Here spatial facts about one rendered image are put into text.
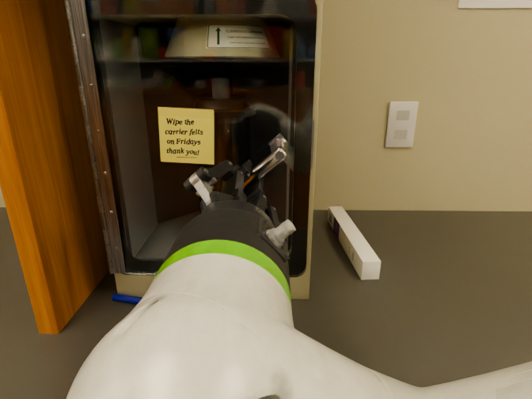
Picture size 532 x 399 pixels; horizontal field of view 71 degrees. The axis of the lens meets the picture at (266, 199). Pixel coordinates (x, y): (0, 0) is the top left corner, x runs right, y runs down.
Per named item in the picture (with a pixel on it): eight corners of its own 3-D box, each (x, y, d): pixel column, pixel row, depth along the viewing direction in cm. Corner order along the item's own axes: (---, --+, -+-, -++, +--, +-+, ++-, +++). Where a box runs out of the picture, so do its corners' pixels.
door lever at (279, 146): (242, 190, 54) (229, 176, 53) (292, 147, 52) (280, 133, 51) (239, 203, 49) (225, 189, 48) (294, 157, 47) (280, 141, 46)
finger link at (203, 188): (220, 238, 34) (176, 199, 32) (222, 212, 39) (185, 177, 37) (239, 222, 33) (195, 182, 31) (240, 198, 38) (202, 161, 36)
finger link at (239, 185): (219, 237, 36) (209, 227, 35) (225, 190, 46) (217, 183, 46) (249, 212, 35) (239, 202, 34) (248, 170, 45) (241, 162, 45)
